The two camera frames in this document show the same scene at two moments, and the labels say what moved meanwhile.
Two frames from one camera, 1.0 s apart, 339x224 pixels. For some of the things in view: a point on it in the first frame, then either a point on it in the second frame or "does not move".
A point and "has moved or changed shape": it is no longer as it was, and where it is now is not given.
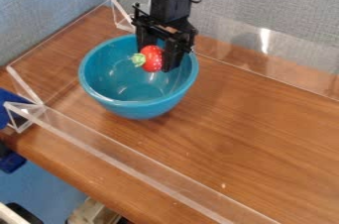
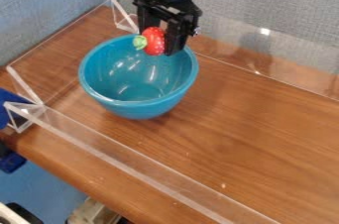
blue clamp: x=10 y=162 does not move
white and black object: x=14 y=214 does not move
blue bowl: x=136 y=93 does not move
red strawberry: x=149 y=58 has moved or changed shape
